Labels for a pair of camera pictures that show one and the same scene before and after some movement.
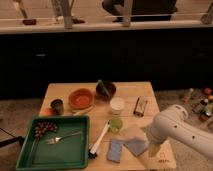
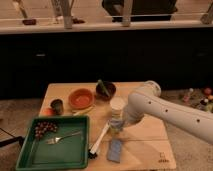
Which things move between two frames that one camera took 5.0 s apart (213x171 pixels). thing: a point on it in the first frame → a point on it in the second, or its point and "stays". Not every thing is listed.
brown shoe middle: [76, 21] stays
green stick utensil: [103, 86] stays
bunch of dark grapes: [43, 126] stays
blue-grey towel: [137, 146] → [116, 123]
